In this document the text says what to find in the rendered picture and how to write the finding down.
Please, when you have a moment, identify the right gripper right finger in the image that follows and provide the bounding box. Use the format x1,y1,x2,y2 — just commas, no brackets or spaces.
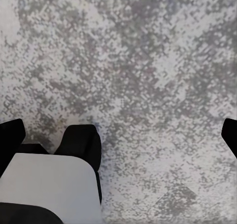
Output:
221,118,237,158

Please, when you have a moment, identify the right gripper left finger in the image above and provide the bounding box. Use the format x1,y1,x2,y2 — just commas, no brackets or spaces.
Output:
0,118,26,178

